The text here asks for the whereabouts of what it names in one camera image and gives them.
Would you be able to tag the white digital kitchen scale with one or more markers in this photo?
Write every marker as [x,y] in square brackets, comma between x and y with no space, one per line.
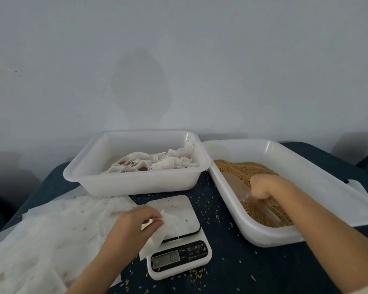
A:
[181,251]

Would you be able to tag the person's right forearm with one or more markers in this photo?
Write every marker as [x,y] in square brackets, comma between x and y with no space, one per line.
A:
[331,235]

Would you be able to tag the person's right hand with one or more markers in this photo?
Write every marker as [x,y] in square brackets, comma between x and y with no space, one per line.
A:
[267,185]

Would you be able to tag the clear plastic scoop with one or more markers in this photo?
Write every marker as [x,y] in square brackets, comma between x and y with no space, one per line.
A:
[239,189]

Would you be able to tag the brown grain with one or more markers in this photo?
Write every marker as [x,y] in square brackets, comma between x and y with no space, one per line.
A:
[245,171]

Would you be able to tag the white tray of grain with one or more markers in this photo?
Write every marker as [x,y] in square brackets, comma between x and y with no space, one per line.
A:
[245,223]

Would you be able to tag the white plastic tub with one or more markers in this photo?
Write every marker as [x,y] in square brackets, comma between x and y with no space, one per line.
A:
[129,183]

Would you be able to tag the person's left hand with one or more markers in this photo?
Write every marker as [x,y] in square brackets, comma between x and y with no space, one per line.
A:
[126,235]

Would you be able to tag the pile of white bags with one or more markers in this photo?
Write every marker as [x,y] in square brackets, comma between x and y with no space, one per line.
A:
[43,248]

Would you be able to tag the white mesh bag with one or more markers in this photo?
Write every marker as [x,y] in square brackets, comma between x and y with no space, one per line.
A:
[154,235]

